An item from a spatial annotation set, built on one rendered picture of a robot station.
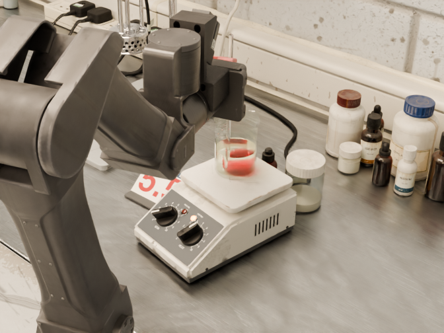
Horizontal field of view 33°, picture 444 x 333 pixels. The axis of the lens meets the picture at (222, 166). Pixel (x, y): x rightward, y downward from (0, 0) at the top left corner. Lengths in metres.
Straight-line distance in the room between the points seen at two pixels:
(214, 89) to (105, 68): 0.30
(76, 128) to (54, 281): 0.17
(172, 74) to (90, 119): 0.23
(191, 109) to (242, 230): 0.25
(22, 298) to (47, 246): 0.40
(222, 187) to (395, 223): 0.28
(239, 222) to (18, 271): 0.31
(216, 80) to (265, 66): 0.62
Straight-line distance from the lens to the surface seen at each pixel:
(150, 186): 1.19
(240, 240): 1.04
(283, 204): 1.07
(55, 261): 0.65
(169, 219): 1.06
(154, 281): 1.03
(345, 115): 1.27
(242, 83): 0.91
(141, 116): 0.71
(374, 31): 1.38
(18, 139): 0.55
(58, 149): 0.55
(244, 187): 1.05
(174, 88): 0.80
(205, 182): 1.06
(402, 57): 1.37
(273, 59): 1.48
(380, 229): 1.15
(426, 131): 1.23
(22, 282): 1.06
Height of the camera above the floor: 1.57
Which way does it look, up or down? 32 degrees down
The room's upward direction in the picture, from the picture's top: 1 degrees clockwise
